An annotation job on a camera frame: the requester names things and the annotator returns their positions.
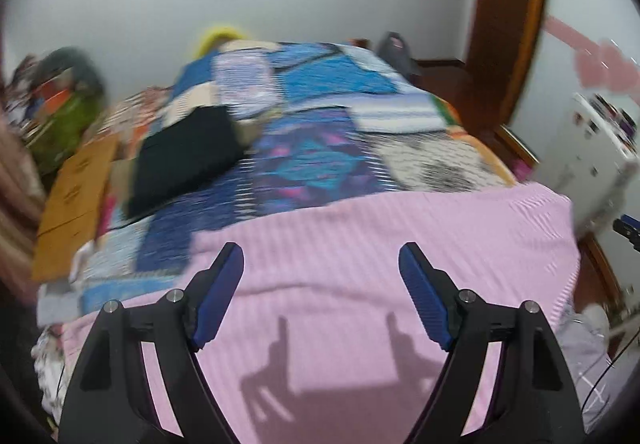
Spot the white foam board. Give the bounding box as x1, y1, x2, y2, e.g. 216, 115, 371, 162
532, 93, 639, 238

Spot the bamboo lap desk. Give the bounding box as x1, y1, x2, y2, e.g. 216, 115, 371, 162
32, 134, 119, 283

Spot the striped brown curtain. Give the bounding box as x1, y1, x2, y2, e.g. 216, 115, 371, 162
0, 111, 46, 305

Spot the folded black garment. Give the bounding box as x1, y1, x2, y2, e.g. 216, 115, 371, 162
125, 105, 244, 218

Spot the green patterned storage box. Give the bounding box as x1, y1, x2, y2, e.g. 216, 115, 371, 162
26, 92, 105, 177

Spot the orange striped blanket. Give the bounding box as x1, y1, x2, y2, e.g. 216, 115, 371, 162
93, 87, 171, 158

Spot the brown wooden door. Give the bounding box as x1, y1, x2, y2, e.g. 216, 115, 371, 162
460, 0, 546, 133

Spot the grey backpack on floor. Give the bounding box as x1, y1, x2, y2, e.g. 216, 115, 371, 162
375, 32, 421, 79

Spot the blue patchwork bed quilt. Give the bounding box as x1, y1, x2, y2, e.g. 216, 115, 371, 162
36, 44, 506, 327

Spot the grey-green neck pillow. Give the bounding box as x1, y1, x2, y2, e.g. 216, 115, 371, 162
32, 47, 105, 96

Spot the yellow curved bed headboard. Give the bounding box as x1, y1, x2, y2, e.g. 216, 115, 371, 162
193, 25, 247, 60

